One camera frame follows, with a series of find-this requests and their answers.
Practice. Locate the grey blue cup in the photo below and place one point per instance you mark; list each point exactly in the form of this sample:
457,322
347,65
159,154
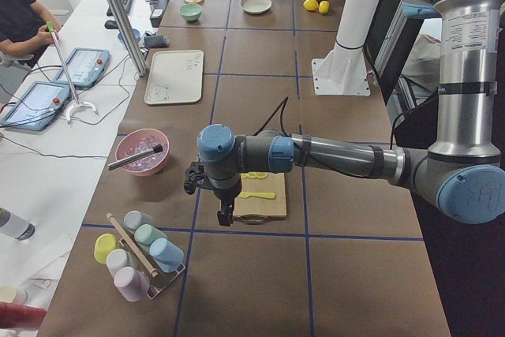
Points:
135,219

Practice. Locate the yellow lemon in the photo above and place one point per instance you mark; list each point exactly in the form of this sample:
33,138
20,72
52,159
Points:
324,7
311,5

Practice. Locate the paper cup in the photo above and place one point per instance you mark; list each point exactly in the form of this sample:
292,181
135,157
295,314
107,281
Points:
13,294

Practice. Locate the black box white label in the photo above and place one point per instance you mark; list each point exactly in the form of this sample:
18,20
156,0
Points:
158,8

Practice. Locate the pink bowl with ice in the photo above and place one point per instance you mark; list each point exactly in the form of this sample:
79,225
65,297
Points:
139,141

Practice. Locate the pink cup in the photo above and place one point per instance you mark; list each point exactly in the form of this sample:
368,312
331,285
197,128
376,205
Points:
132,284

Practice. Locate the yellow lemon right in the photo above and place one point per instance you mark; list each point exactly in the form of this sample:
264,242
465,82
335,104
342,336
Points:
324,7

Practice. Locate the cream round plate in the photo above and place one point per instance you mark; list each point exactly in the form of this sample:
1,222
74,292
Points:
255,7

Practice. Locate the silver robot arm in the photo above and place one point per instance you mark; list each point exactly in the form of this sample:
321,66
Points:
459,173

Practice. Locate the yellow cup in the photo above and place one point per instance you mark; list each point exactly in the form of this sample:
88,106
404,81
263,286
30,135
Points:
104,245

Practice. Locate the seated person black shirt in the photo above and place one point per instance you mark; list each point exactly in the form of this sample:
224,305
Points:
24,28

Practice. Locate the red cylinder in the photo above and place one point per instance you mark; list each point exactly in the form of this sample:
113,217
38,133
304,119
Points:
21,317

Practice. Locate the cream bear tray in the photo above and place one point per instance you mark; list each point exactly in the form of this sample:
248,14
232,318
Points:
175,77

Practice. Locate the black computer mouse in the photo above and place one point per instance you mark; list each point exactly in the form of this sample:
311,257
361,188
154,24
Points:
110,24

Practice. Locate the yellow lemon left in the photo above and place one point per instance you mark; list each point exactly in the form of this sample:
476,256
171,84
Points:
311,5

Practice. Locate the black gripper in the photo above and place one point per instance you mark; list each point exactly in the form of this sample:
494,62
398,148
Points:
226,195

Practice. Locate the white reacher grabber tool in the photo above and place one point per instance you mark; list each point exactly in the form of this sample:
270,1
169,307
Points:
75,103

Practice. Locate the water bottle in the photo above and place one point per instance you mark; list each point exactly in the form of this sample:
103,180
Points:
15,227

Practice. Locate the near blue teach pendant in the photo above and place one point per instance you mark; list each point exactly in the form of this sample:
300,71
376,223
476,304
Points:
38,107

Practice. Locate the green bowl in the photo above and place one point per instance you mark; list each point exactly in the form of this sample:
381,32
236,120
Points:
190,12

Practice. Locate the wooden rack dowel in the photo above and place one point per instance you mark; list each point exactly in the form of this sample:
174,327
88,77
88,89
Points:
132,244

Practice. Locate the white camera post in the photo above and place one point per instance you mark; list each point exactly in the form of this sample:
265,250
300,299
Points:
344,70

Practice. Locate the clear cup rack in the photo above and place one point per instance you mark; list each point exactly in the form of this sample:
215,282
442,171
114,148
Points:
158,279

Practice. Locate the green cup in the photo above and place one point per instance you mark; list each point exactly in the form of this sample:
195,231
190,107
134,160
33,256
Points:
146,234

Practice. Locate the far blue teach pendant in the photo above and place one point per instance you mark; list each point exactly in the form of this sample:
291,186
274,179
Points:
86,65

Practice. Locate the yellow plastic knife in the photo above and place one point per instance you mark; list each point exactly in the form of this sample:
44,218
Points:
261,195

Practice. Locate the blue teach pendant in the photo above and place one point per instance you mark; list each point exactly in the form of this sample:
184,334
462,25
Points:
86,65
38,107

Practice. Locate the aluminium frame post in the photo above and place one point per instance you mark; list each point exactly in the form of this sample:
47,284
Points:
129,40

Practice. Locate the white cup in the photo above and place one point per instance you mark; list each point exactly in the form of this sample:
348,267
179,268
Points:
118,259

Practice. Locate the wooden cutting board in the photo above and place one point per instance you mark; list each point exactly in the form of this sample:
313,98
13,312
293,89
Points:
258,210

